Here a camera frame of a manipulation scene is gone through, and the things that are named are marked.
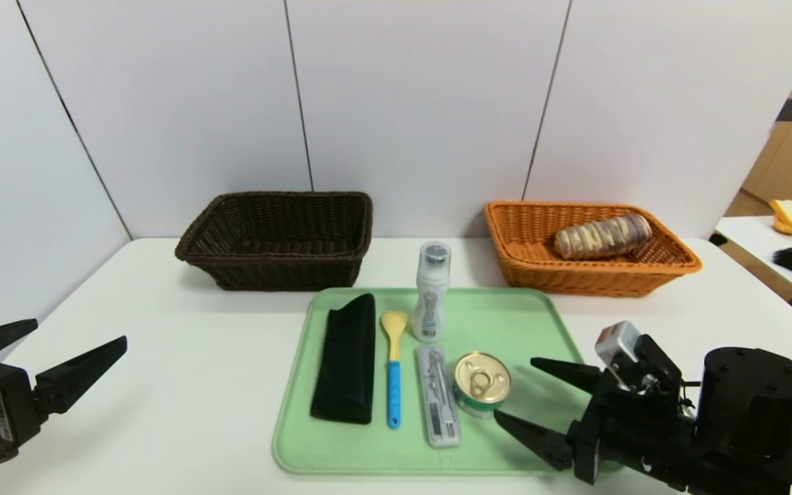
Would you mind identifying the light green plastic tray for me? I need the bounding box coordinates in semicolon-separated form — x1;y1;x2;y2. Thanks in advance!
272;287;627;476

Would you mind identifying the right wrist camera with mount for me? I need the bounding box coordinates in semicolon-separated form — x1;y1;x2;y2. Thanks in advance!
595;320;683;406

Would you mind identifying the brown striped bread roll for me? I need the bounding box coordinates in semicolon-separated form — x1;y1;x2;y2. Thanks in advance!
553;213;653;261

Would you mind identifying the dark brown wicker basket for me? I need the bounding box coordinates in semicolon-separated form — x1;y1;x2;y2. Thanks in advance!
175;191;374;292

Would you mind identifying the orange wicker basket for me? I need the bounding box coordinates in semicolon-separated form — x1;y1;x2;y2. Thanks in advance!
484;200;703;298

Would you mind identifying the wooden spoon with blue handle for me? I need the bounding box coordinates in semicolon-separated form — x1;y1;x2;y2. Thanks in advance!
379;309;410;430

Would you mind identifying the black glasses case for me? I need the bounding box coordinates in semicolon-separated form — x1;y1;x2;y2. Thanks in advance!
309;293;377;425

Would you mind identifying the tin can with gold lid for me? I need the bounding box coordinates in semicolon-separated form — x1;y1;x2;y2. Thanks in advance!
453;351;512;419

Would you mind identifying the translucent white plastic bottle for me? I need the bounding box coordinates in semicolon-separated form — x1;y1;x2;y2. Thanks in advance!
411;241;452;344

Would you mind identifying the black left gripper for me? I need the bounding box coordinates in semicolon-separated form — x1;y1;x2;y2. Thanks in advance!
0;318;127;448

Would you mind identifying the clear plastic cutlery case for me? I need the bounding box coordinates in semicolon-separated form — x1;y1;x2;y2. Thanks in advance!
415;344;463;448

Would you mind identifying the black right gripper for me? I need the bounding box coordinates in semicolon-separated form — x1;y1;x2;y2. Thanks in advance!
493;357;696;485

